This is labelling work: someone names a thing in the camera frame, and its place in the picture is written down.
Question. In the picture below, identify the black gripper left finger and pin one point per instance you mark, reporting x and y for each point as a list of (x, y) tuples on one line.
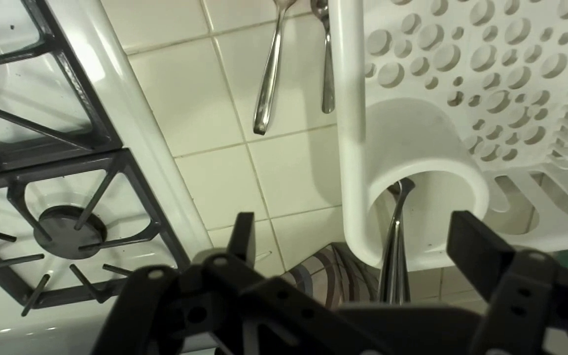
[(244, 237)]

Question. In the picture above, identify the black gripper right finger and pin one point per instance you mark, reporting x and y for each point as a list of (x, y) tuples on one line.
[(482, 253)]

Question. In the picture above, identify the striped tissue box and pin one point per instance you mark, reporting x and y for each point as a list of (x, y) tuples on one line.
[(334, 276)]

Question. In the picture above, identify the white utensil cup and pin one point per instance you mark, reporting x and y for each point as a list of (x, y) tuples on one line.
[(423, 144)]

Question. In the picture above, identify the white gas stove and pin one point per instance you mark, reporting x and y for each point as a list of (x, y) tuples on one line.
[(141, 130)]

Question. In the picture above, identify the black stove burner cap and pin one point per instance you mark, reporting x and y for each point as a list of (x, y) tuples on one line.
[(70, 231)]

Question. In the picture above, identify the white plastic dish rack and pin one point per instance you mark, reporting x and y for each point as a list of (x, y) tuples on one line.
[(494, 65)]

